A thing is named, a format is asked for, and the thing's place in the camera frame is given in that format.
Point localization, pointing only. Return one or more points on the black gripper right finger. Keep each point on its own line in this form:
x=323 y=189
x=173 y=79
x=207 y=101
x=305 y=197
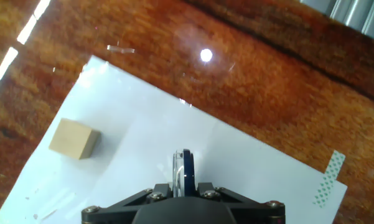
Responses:
x=252 y=211

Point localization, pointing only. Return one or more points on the clear tape piece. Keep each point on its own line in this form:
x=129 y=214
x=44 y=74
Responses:
x=120 y=49

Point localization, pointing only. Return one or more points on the white paper sheet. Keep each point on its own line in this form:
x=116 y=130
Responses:
x=143 y=130

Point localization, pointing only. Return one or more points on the wooden cube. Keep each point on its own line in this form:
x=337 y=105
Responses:
x=71 y=138

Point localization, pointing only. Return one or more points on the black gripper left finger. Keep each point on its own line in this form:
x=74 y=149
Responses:
x=118 y=211

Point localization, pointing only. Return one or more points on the green patterned tape strip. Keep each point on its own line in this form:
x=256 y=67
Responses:
x=330 y=179

